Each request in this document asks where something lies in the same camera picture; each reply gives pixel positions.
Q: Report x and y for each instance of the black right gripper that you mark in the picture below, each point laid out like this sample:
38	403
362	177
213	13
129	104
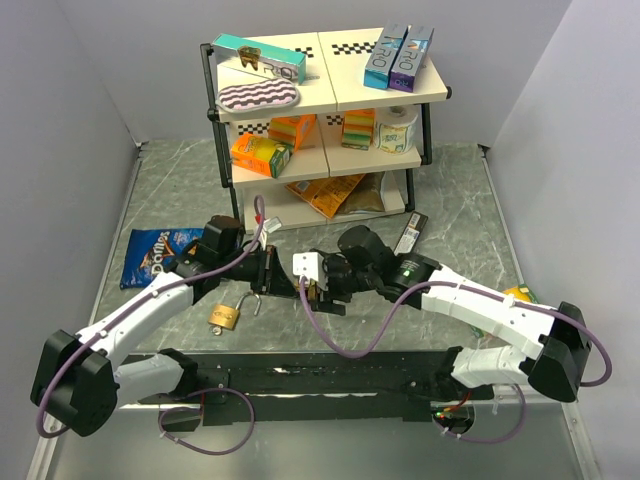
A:
333	260

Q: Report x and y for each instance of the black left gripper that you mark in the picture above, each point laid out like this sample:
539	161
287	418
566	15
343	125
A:
280	283

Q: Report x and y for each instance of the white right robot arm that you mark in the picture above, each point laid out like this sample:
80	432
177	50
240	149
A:
544	347

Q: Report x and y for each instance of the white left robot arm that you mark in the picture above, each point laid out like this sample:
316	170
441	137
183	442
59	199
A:
83	378

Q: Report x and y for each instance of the large brass padlock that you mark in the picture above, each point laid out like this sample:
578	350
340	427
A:
225	317

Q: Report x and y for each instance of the orange snack packet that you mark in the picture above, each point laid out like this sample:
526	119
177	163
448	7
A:
325	195

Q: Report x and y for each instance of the brown seed bag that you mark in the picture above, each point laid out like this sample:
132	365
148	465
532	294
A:
366	196

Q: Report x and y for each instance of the orange sponge box front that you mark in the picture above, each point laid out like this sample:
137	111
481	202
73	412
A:
261	155

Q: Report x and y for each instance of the orange sponge box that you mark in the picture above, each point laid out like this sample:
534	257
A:
261	155
291	131

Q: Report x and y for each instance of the blue Doritos chip bag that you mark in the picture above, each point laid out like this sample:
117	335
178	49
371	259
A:
150	251

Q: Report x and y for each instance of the beige three-tier shelf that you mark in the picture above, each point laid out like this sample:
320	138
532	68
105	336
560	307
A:
330	90

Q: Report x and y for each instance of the orange sponge box rear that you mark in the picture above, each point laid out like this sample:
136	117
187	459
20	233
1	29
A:
291	131

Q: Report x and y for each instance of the colourful sponge stack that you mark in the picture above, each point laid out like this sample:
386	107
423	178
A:
358	129

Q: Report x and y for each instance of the toilet paper roll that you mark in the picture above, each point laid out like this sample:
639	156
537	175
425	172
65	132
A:
394	128

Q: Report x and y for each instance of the orange sponge pack on table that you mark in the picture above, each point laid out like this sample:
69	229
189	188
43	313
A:
520	292

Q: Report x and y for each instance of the blue toothpaste box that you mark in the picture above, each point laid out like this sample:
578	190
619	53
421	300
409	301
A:
378	68

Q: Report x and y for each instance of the teal toothpaste box lying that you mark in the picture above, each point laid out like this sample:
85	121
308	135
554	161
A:
260	59

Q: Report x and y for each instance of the purple toothpaste box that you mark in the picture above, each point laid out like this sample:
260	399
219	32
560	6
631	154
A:
410	58

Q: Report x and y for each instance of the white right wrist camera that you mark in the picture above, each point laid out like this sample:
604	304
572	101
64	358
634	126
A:
311	266

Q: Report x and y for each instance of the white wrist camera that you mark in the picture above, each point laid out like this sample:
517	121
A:
269	225
311	266

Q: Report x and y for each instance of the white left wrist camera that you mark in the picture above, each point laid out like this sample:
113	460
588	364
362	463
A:
269	225

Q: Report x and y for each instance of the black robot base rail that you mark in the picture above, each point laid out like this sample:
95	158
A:
305	386

